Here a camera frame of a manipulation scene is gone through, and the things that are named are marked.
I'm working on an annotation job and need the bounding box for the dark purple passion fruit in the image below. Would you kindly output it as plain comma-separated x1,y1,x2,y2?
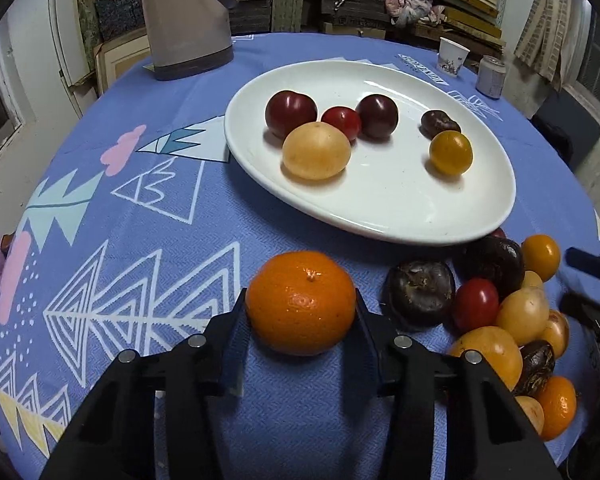
452,235,524,300

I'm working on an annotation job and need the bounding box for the orange yellow oblong fruit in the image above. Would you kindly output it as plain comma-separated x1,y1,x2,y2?
539,310,570,360

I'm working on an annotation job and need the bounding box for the pale orange round fruit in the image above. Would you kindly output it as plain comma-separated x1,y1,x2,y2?
282,122,351,181

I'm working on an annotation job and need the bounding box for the beige thermos jug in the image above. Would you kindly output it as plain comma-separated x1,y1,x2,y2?
142,0,237,81

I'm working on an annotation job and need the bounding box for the yellow orange round fruit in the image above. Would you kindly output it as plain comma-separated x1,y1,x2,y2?
521,234,562,282

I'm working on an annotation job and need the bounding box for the blue patterned tablecloth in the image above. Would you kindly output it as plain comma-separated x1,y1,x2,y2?
0,34,600,479

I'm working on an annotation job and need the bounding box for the white paper cup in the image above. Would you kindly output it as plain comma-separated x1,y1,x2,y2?
437,37,470,77

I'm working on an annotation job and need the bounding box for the white oval plate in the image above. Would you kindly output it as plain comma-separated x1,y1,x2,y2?
224,58,516,245

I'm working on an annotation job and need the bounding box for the dark patterned passion fruit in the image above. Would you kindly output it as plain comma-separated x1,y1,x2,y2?
513,339,555,396

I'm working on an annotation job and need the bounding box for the yellow orange tomato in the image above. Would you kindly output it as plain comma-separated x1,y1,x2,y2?
429,130,474,177

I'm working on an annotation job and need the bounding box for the dark brown flat fruit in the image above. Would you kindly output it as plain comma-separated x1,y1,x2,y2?
420,110,462,140

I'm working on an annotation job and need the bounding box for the red cherry tomato back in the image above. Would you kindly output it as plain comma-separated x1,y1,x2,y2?
490,228,506,238

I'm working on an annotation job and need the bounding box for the red cherry tomato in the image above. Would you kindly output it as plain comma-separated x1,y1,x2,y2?
452,278,500,333
490,228,506,238
321,106,362,142

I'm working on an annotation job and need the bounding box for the striped hanging cloth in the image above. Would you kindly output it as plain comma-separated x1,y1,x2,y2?
514,0,588,90

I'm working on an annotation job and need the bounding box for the silver drink can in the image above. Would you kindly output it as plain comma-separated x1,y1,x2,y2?
476,55,506,100

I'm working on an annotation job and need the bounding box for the large dark red plum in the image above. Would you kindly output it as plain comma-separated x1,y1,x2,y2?
265,90,317,140

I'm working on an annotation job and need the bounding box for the dark brown fruit back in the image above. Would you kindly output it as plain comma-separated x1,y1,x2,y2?
380,261,456,330

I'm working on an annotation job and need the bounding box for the large pale orange fruit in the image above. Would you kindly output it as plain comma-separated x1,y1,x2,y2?
448,326,524,391

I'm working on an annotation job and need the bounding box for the pink crumpled cloth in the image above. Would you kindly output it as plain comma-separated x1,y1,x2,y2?
385,0,444,28

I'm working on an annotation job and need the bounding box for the small dark red plum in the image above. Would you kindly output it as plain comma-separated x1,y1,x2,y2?
356,94,399,140

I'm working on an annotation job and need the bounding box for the small tan round fruit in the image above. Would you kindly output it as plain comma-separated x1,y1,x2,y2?
520,270,544,289

